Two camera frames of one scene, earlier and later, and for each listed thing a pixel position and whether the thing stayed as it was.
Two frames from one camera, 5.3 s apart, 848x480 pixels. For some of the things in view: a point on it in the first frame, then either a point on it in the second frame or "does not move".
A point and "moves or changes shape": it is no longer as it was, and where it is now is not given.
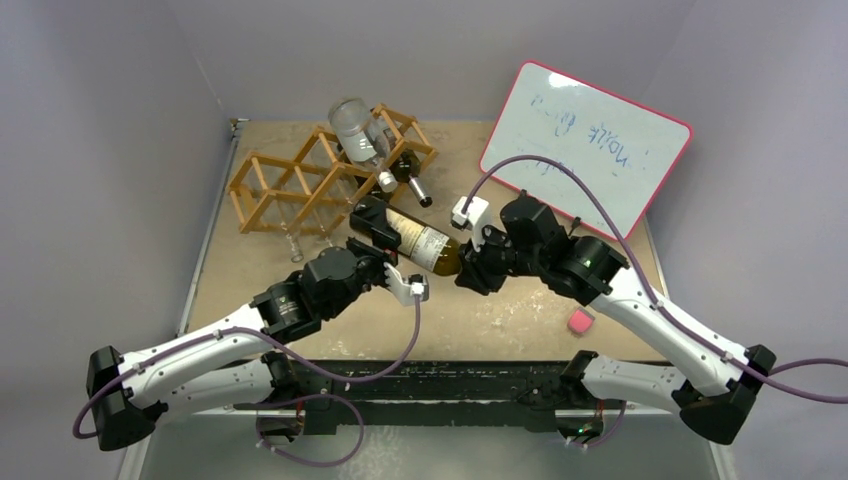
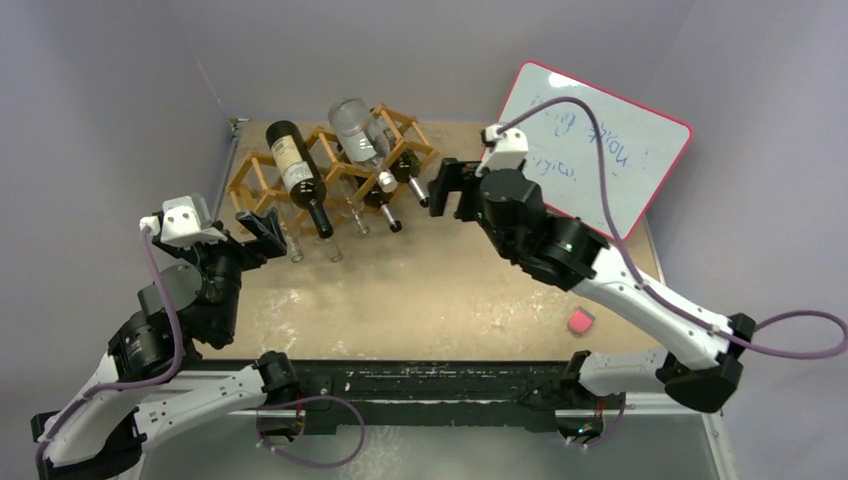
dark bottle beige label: (407, 167) does not move
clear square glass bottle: (346, 189) does not move
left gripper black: (372, 219) -> (265, 227)
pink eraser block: (580, 321) does not move
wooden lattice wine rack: (309, 184) does not move
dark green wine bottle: (423, 246) -> (304, 183)
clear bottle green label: (364, 141) does not move
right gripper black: (473, 263) -> (457, 188)
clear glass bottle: (322, 214) moves or changes shape
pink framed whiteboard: (624, 154) does not move
